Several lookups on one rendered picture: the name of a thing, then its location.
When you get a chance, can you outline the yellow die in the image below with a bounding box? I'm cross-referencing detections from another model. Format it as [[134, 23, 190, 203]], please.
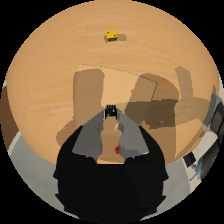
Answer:
[[105, 30, 117, 41]]

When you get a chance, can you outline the tan flat mat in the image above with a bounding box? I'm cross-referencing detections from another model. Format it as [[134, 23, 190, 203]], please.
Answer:
[[75, 65, 157, 137]]

